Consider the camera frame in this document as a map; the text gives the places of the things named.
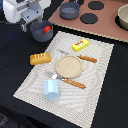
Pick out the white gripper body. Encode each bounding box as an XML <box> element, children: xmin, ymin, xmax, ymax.
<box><xmin>3</xmin><ymin>0</ymin><xmax>51</xmax><ymax>32</ymax></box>

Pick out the grey cooking pot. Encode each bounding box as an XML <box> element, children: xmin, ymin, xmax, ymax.
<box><xmin>30</xmin><ymin>20</ymin><xmax>53</xmax><ymax>42</ymax></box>

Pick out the red tomato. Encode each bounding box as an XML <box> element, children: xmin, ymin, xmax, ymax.
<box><xmin>43</xmin><ymin>26</ymin><xmax>52</xmax><ymax>33</ymax></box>

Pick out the orange bread loaf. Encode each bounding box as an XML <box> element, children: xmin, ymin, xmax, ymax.
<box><xmin>30</xmin><ymin>53</ymin><xmax>51</xmax><ymax>65</ymax></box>

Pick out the yellow butter box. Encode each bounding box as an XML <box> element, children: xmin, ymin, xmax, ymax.
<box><xmin>72</xmin><ymin>39</ymin><xmax>89</xmax><ymax>52</ymax></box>

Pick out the light blue cup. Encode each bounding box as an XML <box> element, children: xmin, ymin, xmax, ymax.
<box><xmin>44</xmin><ymin>80</ymin><xmax>59</xmax><ymax>100</ymax></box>

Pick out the round wooden plate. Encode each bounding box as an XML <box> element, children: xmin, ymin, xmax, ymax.
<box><xmin>55</xmin><ymin>55</ymin><xmax>83</xmax><ymax>78</ymax></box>

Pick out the brown stove top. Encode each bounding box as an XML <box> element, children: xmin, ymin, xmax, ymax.
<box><xmin>49</xmin><ymin>0</ymin><xmax>128</xmax><ymax>42</ymax></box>

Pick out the beige bowl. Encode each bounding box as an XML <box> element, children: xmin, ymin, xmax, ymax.
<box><xmin>118</xmin><ymin>4</ymin><xmax>128</xmax><ymax>30</ymax></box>

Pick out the woven beige placemat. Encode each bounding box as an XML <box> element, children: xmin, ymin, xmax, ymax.
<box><xmin>14</xmin><ymin>31</ymin><xmax>114</xmax><ymax>128</ymax></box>

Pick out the fork with orange handle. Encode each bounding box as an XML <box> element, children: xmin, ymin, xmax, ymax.
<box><xmin>44</xmin><ymin>71</ymin><xmax>86</xmax><ymax>89</ymax></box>

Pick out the knife with orange handle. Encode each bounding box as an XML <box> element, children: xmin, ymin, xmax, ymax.
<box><xmin>57</xmin><ymin>49</ymin><xmax>97</xmax><ymax>63</ymax></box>

